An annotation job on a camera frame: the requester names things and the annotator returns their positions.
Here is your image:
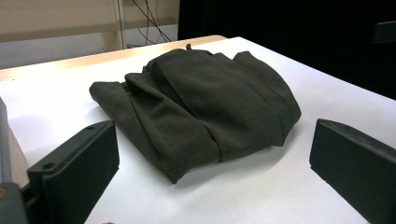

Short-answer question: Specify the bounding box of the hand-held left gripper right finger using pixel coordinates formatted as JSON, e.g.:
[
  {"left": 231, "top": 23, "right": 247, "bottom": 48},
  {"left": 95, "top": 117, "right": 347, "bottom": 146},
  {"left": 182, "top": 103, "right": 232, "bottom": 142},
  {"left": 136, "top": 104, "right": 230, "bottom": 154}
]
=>
[{"left": 309, "top": 118, "right": 396, "bottom": 224}]

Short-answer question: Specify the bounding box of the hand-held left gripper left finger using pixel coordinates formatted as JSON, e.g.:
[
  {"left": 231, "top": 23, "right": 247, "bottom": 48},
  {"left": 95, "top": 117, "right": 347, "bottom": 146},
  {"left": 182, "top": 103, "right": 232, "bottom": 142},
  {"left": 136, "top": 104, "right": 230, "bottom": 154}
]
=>
[{"left": 27, "top": 120, "right": 120, "bottom": 224}]

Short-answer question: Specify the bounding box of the dark grey garment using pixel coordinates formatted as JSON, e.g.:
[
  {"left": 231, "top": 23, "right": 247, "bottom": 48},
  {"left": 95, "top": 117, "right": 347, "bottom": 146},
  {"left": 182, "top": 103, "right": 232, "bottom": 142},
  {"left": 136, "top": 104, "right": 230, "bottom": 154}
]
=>
[{"left": 89, "top": 44, "right": 303, "bottom": 185}]

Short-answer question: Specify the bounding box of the light wooden table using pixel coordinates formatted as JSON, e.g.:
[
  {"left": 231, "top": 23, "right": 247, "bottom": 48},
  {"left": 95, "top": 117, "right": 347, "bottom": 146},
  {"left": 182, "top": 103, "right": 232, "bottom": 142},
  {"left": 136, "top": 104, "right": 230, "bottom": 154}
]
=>
[{"left": 0, "top": 35, "right": 228, "bottom": 82}]

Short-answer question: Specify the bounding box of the white table cover board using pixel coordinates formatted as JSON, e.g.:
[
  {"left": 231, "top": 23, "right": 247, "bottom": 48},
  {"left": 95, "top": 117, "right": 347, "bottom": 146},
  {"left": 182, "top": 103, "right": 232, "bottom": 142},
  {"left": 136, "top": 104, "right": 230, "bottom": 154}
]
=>
[{"left": 0, "top": 36, "right": 396, "bottom": 224}]

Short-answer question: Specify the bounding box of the black curtain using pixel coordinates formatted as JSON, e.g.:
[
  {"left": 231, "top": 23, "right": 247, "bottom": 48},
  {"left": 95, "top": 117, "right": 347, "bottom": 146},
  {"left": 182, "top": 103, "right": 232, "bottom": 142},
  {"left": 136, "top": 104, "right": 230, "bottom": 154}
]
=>
[{"left": 177, "top": 0, "right": 396, "bottom": 101}]

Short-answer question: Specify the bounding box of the bundle of black cables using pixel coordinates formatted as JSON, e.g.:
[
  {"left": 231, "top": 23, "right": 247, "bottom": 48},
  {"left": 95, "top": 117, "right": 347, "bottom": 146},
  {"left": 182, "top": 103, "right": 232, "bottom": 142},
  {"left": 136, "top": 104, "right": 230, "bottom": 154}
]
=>
[{"left": 130, "top": 0, "right": 173, "bottom": 48}]

